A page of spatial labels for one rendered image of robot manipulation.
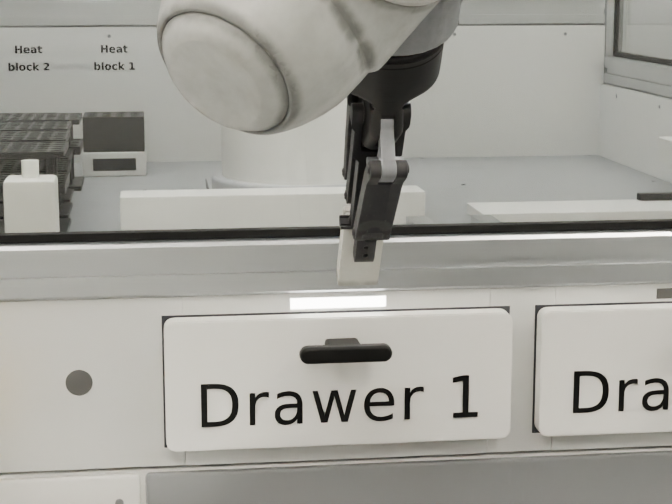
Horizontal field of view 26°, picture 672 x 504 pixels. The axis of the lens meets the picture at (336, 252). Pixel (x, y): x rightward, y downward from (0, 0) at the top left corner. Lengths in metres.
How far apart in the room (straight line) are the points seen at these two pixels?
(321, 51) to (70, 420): 0.62
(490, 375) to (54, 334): 0.36
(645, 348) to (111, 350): 0.45
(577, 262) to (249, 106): 0.61
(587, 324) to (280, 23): 0.64
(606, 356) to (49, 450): 0.47
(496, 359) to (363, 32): 0.59
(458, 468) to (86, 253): 0.37
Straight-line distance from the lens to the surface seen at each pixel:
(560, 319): 1.24
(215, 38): 0.67
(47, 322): 1.21
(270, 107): 0.68
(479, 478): 1.28
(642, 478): 1.32
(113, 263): 1.19
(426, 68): 0.92
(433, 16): 0.89
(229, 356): 1.20
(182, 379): 1.20
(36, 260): 1.20
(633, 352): 1.26
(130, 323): 1.21
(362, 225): 0.99
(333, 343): 1.18
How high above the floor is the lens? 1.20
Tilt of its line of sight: 11 degrees down
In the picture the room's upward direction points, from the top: straight up
